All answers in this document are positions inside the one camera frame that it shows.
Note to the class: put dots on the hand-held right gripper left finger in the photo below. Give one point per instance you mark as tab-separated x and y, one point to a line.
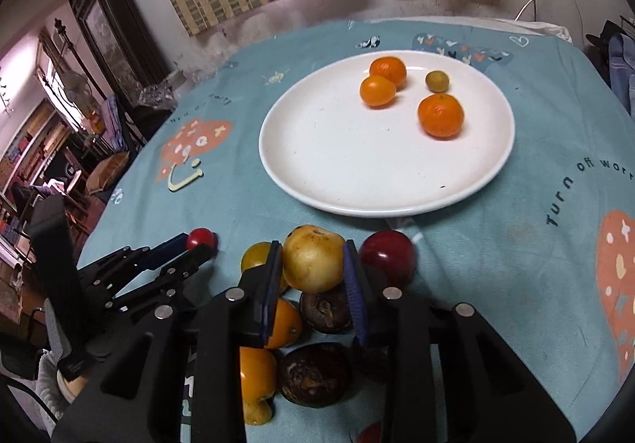
271	296

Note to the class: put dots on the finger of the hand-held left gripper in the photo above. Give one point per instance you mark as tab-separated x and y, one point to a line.
166	247
191	264

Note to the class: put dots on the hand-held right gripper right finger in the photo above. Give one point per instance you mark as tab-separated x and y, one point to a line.
353	296

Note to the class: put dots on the red cherry tomato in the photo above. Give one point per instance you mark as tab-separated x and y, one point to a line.
200	237

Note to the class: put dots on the yellow pear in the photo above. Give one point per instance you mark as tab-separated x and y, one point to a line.
312	257

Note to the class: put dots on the white round plate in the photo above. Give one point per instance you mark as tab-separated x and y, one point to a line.
347	150

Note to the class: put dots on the person's left forearm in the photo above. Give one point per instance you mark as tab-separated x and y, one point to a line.
49	373

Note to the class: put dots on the orange citrus fruit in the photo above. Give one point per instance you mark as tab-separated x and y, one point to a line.
287	324
258	371

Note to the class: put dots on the dark brown passion fruit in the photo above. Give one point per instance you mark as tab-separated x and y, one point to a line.
322	311

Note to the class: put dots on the yellow-orange citrus fruit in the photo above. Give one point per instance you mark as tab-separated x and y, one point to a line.
254	257

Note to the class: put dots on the dark red plum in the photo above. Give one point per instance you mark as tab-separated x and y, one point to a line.
389	254

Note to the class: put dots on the large dark brown water chestnut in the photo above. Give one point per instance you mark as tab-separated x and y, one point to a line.
312	373

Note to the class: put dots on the wicker basket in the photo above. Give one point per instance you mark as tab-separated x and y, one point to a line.
106	171

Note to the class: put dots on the yellow fruit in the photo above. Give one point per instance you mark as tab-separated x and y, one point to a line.
258	413

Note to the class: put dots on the red fruit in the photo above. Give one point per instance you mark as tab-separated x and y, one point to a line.
371	434

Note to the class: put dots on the large orange mandarin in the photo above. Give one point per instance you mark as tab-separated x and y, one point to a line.
440	116

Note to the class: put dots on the small green-yellow kumquat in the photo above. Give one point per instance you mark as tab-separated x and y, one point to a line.
437	81

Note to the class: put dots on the dark wooden cabinet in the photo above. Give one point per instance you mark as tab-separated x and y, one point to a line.
109	21

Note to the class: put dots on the blue printed tablecloth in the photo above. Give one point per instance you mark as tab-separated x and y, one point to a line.
545	125

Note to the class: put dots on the white folded cloth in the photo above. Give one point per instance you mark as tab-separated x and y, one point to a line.
545	28

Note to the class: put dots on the hanging dark clothes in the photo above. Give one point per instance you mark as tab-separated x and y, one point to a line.
617	61

